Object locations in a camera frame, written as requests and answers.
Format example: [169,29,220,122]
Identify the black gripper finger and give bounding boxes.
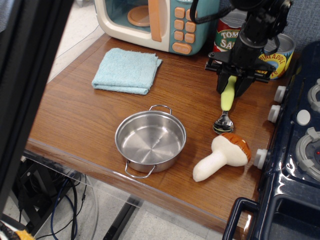
[234,76,255,97]
[216,72,230,94]

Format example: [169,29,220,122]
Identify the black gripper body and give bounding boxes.
[205,32,275,83]

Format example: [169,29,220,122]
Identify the green handled metal spoon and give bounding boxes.
[213,75,237,134]

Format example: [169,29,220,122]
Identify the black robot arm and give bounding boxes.
[206,0,293,97]

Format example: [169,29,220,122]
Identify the yellow fuzzy object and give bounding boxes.
[0,221,35,240]

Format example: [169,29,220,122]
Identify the pineapple slices can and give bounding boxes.
[258,33,296,80]

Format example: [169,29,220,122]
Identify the white stove knob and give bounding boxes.
[253,149,268,170]
[273,85,287,103]
[267,105,281,123]

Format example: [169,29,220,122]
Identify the tomato sauce can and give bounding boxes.
[213,9,248,53]

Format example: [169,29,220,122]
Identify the toy microwave oven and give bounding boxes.
[94,0,216,56]

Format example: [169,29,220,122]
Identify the plush mushroom toy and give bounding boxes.
[192,132,252,182]

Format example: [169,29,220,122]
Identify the stainless steel pot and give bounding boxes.
[114,104,187,179]

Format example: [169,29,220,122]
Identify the light blue folded cloth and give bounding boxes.
[91,48,162,95]

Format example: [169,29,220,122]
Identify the orange toy plate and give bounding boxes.
[127,5,150,27]

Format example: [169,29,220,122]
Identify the dark blue toy stove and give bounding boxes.
[223,41,320,240]

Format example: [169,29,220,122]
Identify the black table leg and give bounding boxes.
[103,203,137,240]

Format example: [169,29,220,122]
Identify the blue cable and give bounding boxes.
[50,177,78,240]

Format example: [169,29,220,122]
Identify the black cable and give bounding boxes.
[34,174,88,240]

